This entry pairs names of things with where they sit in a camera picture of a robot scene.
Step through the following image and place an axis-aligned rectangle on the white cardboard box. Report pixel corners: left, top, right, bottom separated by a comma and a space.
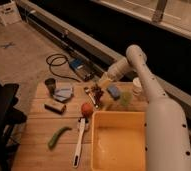
0, 0, 21, 26

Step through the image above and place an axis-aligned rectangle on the brown wooden block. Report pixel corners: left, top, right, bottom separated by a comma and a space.
44, 102, 66, 115

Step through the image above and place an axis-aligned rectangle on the black chair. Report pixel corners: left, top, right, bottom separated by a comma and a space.
0, 83, 27, 171

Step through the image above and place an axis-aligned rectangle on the yellow banana piece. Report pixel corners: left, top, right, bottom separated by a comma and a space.
103, 101, 113, 111

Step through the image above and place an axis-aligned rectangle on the red tomato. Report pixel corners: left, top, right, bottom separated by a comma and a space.
81, 103, 93, 117

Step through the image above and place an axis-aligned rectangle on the white handled spatula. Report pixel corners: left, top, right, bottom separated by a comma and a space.
73, 117, 88, 168

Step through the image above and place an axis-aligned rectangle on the green chili pepper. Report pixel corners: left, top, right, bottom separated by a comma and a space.
48, 126, 70, 149

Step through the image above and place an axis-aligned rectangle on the blue sponge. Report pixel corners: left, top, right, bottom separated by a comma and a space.
107, 85, 120, 100

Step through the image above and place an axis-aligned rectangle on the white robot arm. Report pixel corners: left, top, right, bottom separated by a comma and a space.
98, 44, 191, 171

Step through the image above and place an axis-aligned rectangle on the metal spoon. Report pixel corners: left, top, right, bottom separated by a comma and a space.
84, 87, 99, 108

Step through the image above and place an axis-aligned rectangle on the blue folded cloth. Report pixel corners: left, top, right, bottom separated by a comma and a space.
53, 87, 73, 102

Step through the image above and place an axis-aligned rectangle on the green plastic cup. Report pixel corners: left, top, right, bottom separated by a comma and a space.
120, 91, 132, 107

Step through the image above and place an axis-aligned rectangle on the blue power tool box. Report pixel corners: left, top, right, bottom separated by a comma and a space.
69, 59, 94, 81

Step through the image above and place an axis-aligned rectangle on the long metal rail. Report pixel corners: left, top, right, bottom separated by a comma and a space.
16, 0, 191, 125

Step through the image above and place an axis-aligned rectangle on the black cable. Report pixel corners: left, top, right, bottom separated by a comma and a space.
45, 53, 81, 83

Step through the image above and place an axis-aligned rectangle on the yellow plastic tub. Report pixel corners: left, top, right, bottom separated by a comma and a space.
91, 111, 146, 171

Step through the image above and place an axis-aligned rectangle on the dark red grapes bunch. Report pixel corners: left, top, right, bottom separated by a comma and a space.
91, 84, 103, 104

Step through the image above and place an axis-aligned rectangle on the grey metal cup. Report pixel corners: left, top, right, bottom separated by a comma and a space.
45, 78, 56, 96

